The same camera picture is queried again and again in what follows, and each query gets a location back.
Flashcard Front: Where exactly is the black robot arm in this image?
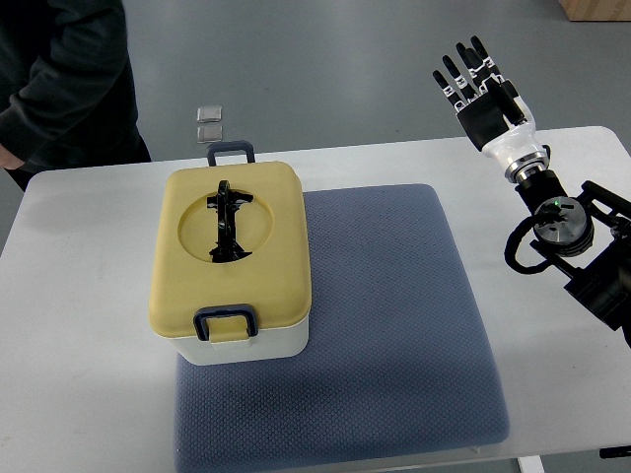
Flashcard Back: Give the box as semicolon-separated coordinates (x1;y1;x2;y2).
433;36;630;336

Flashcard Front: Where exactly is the upper metal floor plate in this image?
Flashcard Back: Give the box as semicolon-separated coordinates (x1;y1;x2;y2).
196;105;223;123

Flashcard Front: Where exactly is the person in dark clothes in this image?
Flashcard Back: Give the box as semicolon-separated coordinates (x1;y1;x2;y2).
1;1;151;189

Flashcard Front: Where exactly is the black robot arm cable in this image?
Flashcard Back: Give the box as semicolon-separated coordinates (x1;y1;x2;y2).
503;209;568;275

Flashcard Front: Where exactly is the yellow box lid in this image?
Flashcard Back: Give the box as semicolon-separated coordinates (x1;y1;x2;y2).
149;141;312;343

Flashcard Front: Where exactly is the wooden crate corner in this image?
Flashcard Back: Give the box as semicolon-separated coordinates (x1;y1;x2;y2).
559;0;630;22

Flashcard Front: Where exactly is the blue textured mat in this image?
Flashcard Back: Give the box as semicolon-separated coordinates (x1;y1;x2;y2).
175;184;509;472

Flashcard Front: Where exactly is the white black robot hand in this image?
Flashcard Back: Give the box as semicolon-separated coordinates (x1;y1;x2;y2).
432;35;549;173

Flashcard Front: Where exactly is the white storage box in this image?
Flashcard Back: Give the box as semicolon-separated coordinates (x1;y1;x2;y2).
170;313;310;366

